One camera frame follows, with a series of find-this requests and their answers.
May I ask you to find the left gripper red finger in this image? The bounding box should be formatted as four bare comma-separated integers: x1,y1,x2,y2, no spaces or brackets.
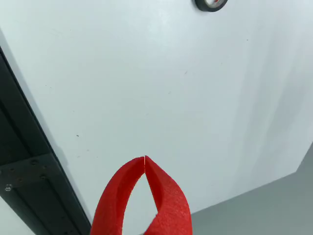
89,157,146,235
143,155,193,235

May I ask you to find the black electrical tape roll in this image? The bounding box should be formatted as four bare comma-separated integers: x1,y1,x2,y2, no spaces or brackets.
194,0,228,12

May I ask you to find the black metal frame rail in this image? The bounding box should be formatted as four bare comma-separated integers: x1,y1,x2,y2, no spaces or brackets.
0,46,92,235

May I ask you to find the black bracket plate with screws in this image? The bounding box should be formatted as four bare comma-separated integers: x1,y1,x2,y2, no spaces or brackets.
0,153,61,193

